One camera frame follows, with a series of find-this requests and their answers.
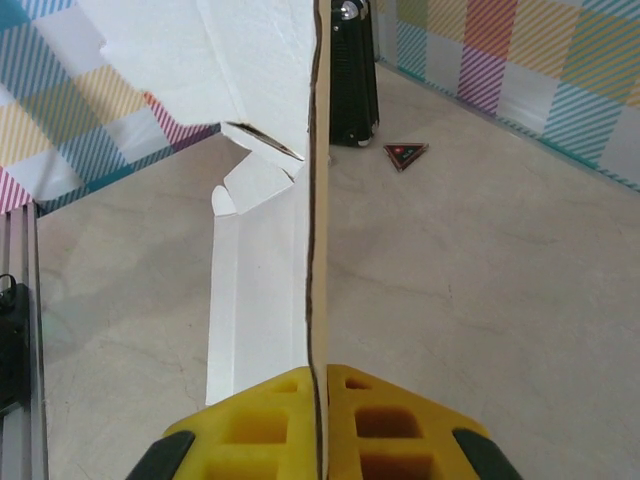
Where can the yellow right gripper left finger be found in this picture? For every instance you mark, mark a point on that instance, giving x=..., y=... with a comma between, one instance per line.
x=255, y=425

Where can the aluminium frame rail with mounts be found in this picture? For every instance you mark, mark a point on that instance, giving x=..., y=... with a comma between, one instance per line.
x=22, y=350

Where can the red and black triangle card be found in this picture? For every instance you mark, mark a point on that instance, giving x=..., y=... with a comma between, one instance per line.
x=406, y=156

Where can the cream paper box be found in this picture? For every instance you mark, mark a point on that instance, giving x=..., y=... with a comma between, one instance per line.
x=260, y=75

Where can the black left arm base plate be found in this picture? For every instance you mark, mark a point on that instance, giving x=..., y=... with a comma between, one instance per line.
x=14, y=345

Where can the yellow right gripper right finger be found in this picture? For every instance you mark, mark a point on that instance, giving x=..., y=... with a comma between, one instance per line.
x=390, y=430

